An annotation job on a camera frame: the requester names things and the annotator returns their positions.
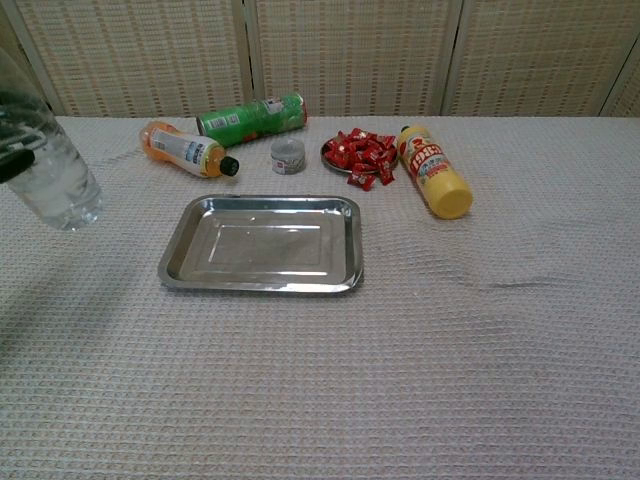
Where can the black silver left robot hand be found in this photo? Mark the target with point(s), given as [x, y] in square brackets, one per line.
[15, 167]

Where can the transparent plastic bottle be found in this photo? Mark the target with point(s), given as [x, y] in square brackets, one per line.
[65, 185]

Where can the orange drink bottle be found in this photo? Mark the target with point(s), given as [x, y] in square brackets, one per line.
[185, 150]

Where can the stainless steel tray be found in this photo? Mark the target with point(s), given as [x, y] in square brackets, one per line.
[260, 245]

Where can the yellow detergent bottle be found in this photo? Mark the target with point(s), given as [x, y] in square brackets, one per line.
[435, 170]

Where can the woven bamboo screen panel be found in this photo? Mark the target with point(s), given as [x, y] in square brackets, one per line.
[540, 55]
[140, 55]
[20, 65]
[350, 55]
[625, 95]

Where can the green chip can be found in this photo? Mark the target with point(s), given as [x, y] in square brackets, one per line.
[250, 122]

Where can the small grey round tin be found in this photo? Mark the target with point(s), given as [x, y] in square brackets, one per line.
[288, 159]

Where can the small candy bowl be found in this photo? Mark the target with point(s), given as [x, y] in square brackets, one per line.
[329, 161]

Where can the red wrapped candy heap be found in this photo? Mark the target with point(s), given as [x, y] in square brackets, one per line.
[362, 147]

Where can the white waffle tablecloth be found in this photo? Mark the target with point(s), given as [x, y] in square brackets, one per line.
[400, 350]

